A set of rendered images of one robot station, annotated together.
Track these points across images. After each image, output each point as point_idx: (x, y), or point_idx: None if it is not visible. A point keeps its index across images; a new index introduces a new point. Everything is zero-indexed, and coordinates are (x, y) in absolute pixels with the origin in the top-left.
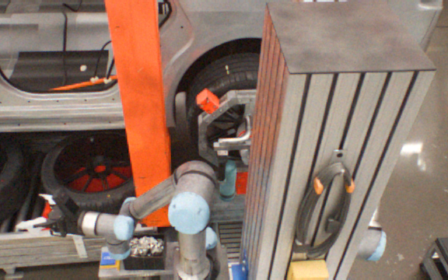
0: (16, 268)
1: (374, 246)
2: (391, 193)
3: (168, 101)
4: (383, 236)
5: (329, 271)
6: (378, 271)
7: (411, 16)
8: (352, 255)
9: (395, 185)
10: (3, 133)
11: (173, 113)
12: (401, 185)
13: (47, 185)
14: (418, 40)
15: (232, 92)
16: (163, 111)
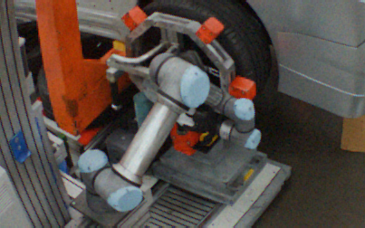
0: None
1: (110, 191)
2: None
3: None
4: (127, 188)
5: None
6: None
7: (343, 0)
8: None
9: None
10: (86, 33)
11: None
12: None
13: (40, 71)
14: (361, 33)
15: (154, 14)
16: (54, 11)
